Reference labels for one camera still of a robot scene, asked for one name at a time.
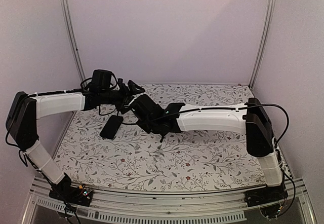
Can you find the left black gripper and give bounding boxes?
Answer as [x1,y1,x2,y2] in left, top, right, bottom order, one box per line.
[100,80,145,114]

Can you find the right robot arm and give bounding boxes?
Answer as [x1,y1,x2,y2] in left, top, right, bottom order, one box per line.
[128,94,284,202]

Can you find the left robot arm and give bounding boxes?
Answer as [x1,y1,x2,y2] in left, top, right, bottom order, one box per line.
[6,79,145,201]

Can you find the black phone on table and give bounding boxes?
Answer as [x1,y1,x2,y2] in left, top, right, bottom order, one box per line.
[100,115,124,140]

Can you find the floral table mat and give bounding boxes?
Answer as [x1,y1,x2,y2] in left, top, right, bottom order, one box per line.
[54,83,276,192]

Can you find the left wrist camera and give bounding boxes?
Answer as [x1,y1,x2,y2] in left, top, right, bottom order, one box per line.
[89,69,113,92]

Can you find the left rear aluminium post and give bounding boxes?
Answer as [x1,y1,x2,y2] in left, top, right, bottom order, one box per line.
[60,0,86,82]

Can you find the aluminium post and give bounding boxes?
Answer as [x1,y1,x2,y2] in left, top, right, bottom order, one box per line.
[249,0,276,91]
[60,0,86,82]

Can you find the front aluminium rail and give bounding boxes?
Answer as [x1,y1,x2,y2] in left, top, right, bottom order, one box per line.
[22,177,318,223]

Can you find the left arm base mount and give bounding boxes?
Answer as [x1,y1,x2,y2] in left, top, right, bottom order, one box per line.
[49,182,93,207]

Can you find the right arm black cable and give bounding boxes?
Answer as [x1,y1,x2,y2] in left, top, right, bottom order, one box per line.
[121,103,291,143]

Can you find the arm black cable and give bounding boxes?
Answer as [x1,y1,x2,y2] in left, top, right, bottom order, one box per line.
[5,122,28,168]
[121,103,291,143]

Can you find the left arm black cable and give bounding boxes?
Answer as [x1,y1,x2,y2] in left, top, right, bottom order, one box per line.
[5,122,28,168]

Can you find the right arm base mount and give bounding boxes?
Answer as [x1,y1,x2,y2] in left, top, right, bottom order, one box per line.
[244,184,288,219]

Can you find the right rear aluminium post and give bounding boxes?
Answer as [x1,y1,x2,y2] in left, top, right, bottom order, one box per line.
[249,0,276,91]

